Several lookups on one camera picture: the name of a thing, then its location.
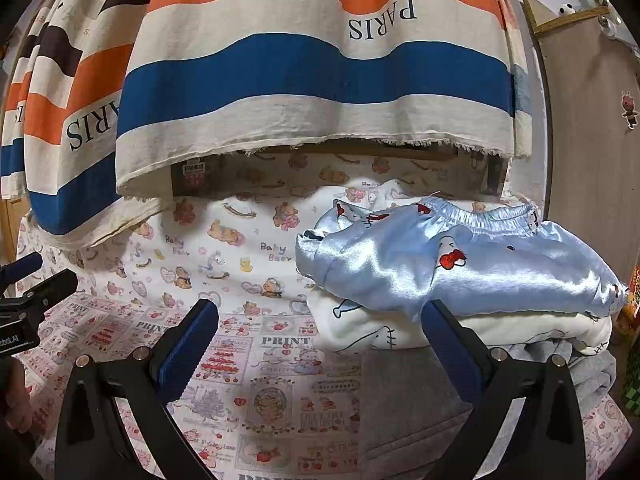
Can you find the striped Paris hanging blanket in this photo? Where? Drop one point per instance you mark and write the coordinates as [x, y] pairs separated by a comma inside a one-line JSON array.
[[107, 95]]

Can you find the green checkered box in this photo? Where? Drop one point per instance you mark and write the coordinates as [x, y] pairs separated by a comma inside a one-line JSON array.
[[631, 384]]

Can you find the grey folded garment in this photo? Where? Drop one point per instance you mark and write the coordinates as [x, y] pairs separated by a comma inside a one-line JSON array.
[[410, 413]]

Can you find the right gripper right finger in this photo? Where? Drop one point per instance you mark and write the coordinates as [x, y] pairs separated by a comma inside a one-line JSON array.
[[533, 405]]

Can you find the white bear print sheet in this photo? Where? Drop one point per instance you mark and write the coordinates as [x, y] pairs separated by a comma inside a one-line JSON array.
[[233, 242]]

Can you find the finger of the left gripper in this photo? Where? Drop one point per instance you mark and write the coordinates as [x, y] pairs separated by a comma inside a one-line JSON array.
[[14, 272], [50, 292]]

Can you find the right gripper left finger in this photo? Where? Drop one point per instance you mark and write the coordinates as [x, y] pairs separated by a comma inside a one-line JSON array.
[[92, 441]]

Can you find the pink printed bed sheet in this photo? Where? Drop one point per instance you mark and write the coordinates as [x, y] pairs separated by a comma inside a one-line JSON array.
[[263, 403]]

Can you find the light blue Hello Kitty pants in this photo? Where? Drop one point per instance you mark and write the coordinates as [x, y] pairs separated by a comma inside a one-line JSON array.
[[504, 260]]

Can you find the white printed folded garment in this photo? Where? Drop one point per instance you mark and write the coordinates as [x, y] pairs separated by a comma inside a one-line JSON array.
[[347, 329]]

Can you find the person's left hand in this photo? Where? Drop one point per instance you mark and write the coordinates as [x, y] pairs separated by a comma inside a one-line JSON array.
[[16, 396]]

